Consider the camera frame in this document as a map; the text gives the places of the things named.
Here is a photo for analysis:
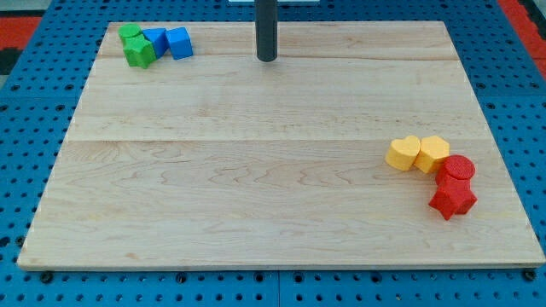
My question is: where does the green star block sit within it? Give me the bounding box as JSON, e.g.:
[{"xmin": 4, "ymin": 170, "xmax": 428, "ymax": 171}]
[{"xmin": 123, "ymin": 35, "xmax": 157, "ymax": 69}]

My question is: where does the red star block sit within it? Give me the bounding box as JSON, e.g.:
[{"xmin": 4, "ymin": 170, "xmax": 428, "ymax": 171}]
[{"xmin": 429, "ymin": 179, "xmax": 478, "ymax": 220}]

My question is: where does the wooden board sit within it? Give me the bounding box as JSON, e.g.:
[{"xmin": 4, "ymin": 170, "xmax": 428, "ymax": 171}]
[{"xmin": 18, "ymin": 21, "xmax": 545, "ymax": 271}]

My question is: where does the yellow heart block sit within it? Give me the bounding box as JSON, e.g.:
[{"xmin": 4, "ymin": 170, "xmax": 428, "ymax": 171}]
[{"xmin": 385, "ymin": 136, "xmax": 421, "ymax": 171}]

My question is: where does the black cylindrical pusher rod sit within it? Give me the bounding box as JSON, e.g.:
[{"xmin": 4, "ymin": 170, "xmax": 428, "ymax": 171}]
[{"xmin": 254, "ymin": 0, "xmax": 278, "ymax": 62}]

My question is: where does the blue cube block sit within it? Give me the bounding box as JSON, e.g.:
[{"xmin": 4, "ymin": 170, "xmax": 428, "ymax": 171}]
[{"xmin": 166, "ymin": 27, "xmax": 193, "ymax": 60}]

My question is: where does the yellow hexagon block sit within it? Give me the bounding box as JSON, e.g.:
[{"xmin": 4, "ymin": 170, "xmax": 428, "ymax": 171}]
[{"xmin": 414, "ymin": 136, "xmax": 450, "ymax": 173}]

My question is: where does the blue wedge block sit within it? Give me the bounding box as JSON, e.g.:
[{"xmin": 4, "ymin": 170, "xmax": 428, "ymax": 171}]
[{"xmin": 142, "ymin": 28, "xmax": 169, "ymax": 59}]

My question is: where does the red cylinder block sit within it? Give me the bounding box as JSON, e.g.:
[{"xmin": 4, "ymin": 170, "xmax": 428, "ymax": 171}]
[{"xmin": 435, "ymin": 154, "xmax": 476, "ymax": 185}]

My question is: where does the green cylinder block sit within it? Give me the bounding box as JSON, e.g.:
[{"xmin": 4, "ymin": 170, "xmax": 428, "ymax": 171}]
[{"xmin": 118, "ymin": 23, "xmax": 142, "ymax": 45}]

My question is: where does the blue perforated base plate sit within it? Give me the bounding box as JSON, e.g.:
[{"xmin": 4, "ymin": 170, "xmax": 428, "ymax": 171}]
[{"xmin": 1, "ymin": 0, "xmax": 545, "ymax": 306}]

